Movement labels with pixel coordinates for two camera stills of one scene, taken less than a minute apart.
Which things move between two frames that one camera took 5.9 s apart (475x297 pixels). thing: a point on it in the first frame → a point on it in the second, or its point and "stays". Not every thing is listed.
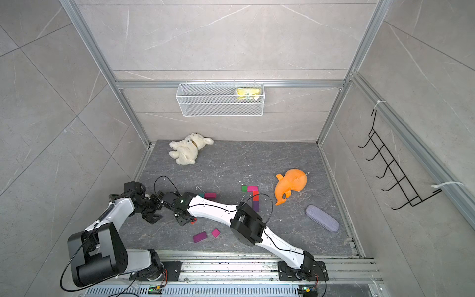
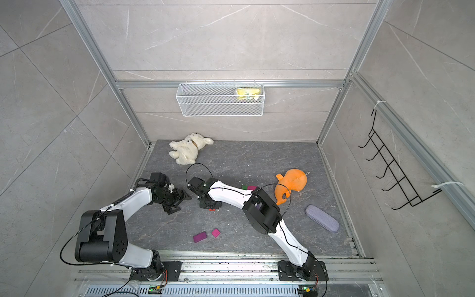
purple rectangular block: x=200 y=236 stays
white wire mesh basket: x=221 y=99 stays
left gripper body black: x=149 y=207 → x=169 y=200
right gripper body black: x=182 y=221 → x=210 y=205
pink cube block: x=216 y=232 stays
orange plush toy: x=294 y=179 stays
